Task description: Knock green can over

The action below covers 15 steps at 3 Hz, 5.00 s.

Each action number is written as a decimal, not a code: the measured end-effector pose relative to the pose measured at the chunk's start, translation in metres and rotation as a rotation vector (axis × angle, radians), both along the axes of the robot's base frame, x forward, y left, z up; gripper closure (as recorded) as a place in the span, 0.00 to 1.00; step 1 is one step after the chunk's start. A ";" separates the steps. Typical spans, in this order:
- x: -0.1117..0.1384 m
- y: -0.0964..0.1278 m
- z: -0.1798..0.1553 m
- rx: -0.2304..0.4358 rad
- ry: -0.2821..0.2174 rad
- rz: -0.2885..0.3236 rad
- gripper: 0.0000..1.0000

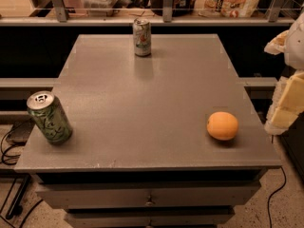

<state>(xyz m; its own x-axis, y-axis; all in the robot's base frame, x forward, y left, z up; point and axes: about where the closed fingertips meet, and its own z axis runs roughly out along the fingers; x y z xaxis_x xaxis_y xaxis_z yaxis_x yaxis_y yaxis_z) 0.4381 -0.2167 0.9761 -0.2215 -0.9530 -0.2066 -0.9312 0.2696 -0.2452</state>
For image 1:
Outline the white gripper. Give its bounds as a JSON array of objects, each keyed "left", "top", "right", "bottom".
[{"left": 264, "top": 13, "right": 304, "bottom": 135}]

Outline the green soda can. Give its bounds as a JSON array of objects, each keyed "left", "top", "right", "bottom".
[{"left": 27, "top": 91, "right": 73, "bottom": 144}]

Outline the white soda can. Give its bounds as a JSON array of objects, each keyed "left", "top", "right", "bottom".
[{"left": 133, "top": 18, "right": 151, "bottom": 56}]

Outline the orange fruit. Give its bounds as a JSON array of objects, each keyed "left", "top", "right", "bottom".
[{"left": 207, "top": 112, "right": 238, "bottom": 141}]

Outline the printed snack bag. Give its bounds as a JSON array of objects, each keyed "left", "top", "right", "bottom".
[{"left": 199, "top": 0, "right": 259, "bottom": 18}]

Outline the grey drawer cabinet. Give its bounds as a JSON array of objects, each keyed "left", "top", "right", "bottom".
[{"left": 16, "top": 35, "right": 280, "bottom": 228}]

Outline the round drawer knob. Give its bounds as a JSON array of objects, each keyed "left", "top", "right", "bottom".
[{"left": 145, "top": 199, "right": 155, "bottom": 207}]

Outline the black cable right floor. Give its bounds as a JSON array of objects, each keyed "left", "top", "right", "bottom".
[{"left": 266, "top": 166, "right": 288, "bottom": 228}]

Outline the metal shelf rail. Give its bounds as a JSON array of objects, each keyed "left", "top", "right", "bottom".
[{"left": 0, "top": 0, "right": 303, "bottom": 26}]

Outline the black cables left floor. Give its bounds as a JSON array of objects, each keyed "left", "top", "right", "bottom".
[{"left": 0, "top": 121, "right": 44, "bottom": 228}]

